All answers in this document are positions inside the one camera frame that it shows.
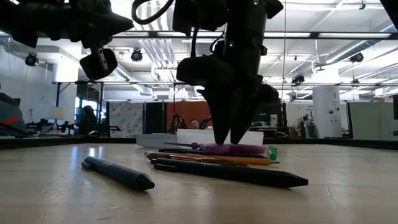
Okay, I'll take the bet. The dark teal bag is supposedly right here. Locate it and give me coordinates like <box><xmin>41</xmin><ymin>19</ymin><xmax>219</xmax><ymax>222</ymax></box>
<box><xmin>0</xmin><ymin>92</ymin><xmax>29</xmax><ymax>138</ymax></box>

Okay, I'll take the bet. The white shade table lamp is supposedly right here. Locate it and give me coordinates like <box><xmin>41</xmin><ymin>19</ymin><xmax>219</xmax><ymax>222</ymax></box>
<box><xmin>48</xmin><ymin>106</ymin><xmax>65</xmax><ymax>133</ymax></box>

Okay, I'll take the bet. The black overhead frame bar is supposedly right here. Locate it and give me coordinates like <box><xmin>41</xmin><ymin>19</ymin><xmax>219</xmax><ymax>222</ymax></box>
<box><xmin>111</xmin><ymin>30</ymin><xmax>398</xmax><ymax>40</ymax></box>

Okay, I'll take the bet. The orange pen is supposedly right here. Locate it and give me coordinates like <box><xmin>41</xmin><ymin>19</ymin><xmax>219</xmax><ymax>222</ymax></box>
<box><xmin>169</xmin><ymin>154</ymin><xmax>280</xmax><ymax>166</ymax></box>

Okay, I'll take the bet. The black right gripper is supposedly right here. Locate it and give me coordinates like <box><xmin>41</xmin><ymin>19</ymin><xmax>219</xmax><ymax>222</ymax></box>
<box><xmin>176</xmin><ymin>40</ymin><xmax>280</xmax><ymax>146</ymax></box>

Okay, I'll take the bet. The white cylindrical column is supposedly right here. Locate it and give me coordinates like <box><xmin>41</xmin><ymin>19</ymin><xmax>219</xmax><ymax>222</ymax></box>
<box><xmin>312</xmin><ymin>85</ymin><xmax>343</xmax><ymax>139</ymax></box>

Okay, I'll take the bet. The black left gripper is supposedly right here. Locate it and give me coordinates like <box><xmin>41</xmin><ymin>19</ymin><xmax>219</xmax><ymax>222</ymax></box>
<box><xmin>0</xmin><ymin>0</ymin><xmax>134</xmax><ymax>80</ymax></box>

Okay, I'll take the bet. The patterned white partition panel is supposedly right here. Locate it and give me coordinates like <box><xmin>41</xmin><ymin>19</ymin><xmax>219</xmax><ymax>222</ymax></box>
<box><xmin>108</xmin><ymin>101</ymin><xmax>144</xmax><ymax>138</ymax></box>

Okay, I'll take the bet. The black ceiling spotlight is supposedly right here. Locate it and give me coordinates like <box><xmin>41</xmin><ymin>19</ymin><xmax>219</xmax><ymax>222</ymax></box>
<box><xmin>24</xmin><ymin>52</ymin><xmax>40</xmax><ymax>67</ymax></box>
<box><xmin>130</xmin><ymin>48</ymin><xmax>144</xmax><ymax>62</ymax></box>
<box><xmin>349</xmin><ymin>52</ymin><xmax>364</xmax><ymax>64</ymax></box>

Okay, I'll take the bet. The black table frame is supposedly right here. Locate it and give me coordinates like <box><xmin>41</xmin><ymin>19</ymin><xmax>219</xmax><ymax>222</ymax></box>
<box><xmin>0</xmin><ymin>136</ymin><xmax>398</xmax><ymax>151</ymax></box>

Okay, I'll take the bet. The orange partition wall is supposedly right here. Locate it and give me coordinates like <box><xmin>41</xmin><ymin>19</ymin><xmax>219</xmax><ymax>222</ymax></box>
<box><xmin>166</xmin><ymin>100</ymin><xmax>213</xmax><ymax>130</ymax></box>

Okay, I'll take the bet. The clear plastic supply box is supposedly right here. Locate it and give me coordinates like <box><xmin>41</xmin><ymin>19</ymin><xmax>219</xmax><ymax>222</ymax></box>
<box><xmin>177</xmin><ymin>128</ymin><xmax>264</xmax><ymax>146</ymax></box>

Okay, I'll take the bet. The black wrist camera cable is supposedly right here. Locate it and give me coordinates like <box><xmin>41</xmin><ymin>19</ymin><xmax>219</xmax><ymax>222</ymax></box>
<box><xmin>131</xmin><ymin>0</ymin><xmax>175</xmax><ymax>26</ymax></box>

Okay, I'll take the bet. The pale green partition wall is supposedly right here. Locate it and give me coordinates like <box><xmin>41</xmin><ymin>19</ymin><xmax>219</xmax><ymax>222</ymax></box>
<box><xmin>346</xmin><ymin>101</ymin><xmax>398</xmax><ymax>139</ymax></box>

